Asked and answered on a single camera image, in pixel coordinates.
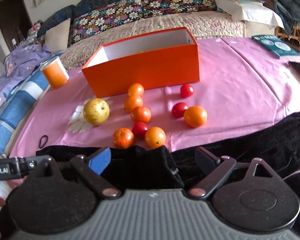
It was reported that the yellow pear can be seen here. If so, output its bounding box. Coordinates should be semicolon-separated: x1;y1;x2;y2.
83;98;110;126

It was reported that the mottled orange tangerine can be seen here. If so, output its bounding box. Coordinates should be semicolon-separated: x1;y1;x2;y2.
112;128;134;149

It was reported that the large orange tangerine right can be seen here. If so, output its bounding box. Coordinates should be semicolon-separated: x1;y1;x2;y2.
184;106;207;128

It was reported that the red cherry tomato bottom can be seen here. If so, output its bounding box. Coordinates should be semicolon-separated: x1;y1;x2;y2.
132;121;148;139

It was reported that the red cherry tomato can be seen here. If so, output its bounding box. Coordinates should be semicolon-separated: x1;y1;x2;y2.
180;84;194;98
132;121;148;139
171;102;189;119

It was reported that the blue white striped blanket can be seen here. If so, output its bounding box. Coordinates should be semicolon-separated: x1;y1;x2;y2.
0;69;49;159

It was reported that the red cherry tomato middle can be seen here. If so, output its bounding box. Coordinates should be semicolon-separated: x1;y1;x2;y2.
171;102;189;119

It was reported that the reddish orange tangerine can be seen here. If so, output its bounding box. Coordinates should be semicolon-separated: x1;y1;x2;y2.
130;106;152;124

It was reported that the pink bed sheet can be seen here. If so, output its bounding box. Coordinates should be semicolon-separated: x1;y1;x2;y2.
11;38;300;161

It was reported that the red cherry tomato top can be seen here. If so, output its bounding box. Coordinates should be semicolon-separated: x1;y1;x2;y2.
180;84;194;98

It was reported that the orange tangerine top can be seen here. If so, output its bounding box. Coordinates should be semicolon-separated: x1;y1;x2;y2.
128;83;145;97

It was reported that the orange cylindrical container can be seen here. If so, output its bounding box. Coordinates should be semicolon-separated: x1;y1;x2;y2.
40;56;69;89

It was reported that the purple floral blanket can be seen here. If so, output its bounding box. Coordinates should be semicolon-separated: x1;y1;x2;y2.
0;44;52;107

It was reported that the orange cardboard box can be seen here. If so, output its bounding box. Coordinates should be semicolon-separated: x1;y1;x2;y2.
82;27;200;98

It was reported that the beige square cushion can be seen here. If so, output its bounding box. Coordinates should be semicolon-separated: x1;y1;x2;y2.
45;18;71;54

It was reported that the teal paperback book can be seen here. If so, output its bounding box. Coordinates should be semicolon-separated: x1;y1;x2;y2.
251;35;300;59

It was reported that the quilted beige bedspread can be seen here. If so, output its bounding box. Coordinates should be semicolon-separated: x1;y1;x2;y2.
61;11;247;71

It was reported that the white cloth covered nightstand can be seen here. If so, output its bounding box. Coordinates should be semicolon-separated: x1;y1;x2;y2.
215;0;283;37

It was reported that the floral pillow left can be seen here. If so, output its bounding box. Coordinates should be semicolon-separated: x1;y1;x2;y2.
68;0;143;46

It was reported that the floral pillow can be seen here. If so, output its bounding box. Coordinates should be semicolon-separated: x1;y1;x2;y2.
141;0;216;18
68;0;143;46

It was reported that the floral pillow right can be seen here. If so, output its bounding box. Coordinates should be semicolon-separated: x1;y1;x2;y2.
141;0;216;18

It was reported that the black hair tie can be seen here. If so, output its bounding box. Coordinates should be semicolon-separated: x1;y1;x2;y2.
38;135;49;149

